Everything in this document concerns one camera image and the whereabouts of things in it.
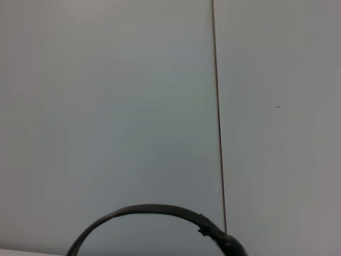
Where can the black round teapot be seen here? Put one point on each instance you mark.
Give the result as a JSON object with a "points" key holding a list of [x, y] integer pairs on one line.
{"points": [[154, 208]]}

